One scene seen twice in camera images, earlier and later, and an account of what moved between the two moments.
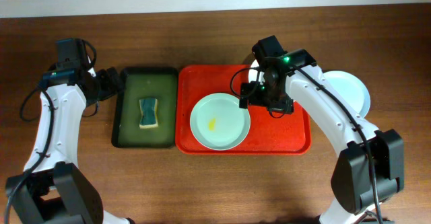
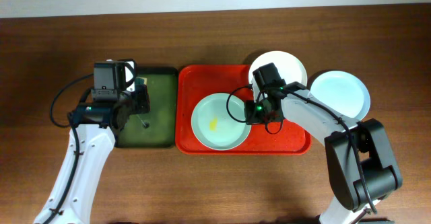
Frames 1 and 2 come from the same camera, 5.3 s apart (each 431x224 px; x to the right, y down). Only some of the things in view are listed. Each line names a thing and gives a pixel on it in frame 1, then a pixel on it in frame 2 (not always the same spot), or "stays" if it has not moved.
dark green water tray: (141, 83) stays
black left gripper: (110, 81) → (142, 99)
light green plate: (218, 123) stays
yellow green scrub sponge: (148, 118) → (141, 81)
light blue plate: (351, 88) stays
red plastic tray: (269, 132) stays
